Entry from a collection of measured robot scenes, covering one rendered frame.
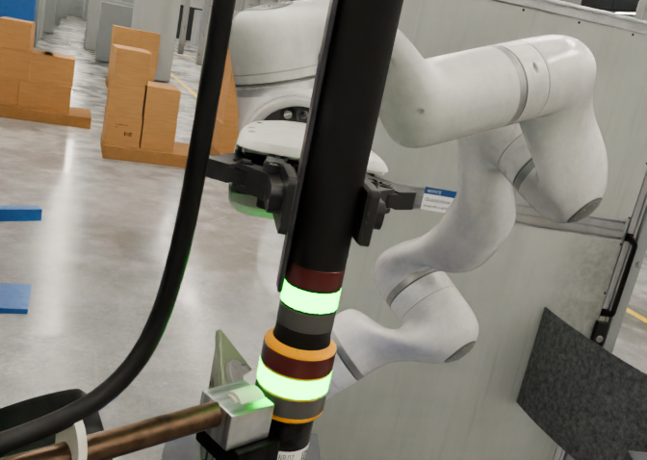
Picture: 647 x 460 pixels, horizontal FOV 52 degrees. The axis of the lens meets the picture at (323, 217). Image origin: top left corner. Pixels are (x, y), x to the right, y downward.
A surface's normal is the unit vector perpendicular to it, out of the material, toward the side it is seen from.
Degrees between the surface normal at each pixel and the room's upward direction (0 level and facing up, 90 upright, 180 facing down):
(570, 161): 93
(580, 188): 93
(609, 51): 91
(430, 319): 61
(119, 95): 90
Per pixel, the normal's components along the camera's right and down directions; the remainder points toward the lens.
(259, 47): -0.18, 0.25
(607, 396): -0.89, -0.06
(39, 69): 0.36, 0.30
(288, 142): 0.19, -0.90
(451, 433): 0.14, 0.27
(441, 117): 0.42, 0.49
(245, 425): 0.67, 0.31
